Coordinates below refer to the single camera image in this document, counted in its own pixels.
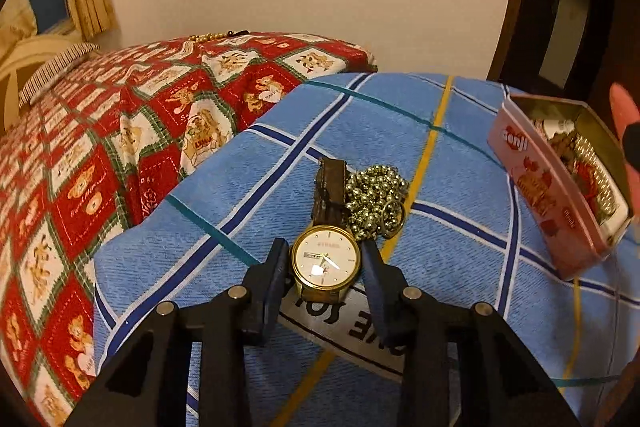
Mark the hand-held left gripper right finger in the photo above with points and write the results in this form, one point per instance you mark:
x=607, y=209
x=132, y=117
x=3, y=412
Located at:
x=377, y=292

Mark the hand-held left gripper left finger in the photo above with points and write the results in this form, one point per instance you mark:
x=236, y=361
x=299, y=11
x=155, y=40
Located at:
x=272, y=287

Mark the red bow ornament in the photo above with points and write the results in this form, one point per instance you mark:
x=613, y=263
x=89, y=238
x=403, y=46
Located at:
x=590, y=184

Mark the pink tin box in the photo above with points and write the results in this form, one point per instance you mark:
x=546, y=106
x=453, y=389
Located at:
x=540, y=202

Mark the person's right hand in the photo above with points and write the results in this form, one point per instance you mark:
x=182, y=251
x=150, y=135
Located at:
x=622, y=107

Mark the white printed card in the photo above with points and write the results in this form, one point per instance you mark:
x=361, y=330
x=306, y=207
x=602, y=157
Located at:
x=350, y=337

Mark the printed paper sheet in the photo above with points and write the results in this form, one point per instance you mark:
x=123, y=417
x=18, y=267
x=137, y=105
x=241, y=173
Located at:
x=550, y=126

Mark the blue plaid blanket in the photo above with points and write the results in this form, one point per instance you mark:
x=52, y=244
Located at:
x=450, y=157

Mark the red printed bedsheet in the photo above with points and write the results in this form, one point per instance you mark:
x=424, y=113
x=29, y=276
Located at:
x=75, y=157

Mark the striped pillow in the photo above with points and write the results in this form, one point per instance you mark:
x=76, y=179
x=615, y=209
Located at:
x=55, y=67

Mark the cream wooden headboard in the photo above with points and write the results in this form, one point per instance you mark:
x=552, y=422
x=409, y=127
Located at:
x=20, y=57

